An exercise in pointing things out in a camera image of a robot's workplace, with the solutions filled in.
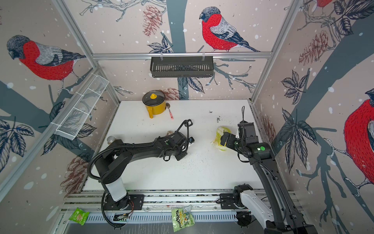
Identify yellow-green white towel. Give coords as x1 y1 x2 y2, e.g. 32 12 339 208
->
211 126 231 151

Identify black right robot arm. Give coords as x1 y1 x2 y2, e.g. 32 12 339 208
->
221 132 317 234

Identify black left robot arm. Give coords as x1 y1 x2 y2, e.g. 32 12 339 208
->
87 132 195 202

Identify yellow pot with lid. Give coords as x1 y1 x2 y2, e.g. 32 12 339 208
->
142 90 166 119

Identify small glass spice jar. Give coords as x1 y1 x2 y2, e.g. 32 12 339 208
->
107 136 116 145

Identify green white snack bag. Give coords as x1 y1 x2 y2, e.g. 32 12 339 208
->
171 205 195 232

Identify green snack packet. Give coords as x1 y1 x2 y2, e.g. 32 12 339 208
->
69 208 90 226

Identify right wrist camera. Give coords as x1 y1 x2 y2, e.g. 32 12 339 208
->
238 121 258 142

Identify pink handled spoon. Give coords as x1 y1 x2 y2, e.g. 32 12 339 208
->
166 102 174 120

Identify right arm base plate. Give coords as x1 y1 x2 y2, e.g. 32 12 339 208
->
216 193 244 210

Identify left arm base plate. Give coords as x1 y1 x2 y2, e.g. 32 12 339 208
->
102 194 145 211

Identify black hanging wire basket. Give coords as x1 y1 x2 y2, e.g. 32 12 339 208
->
150 56 214 78

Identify white mesh wall shelf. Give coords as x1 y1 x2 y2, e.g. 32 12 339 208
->
55 75 109 140

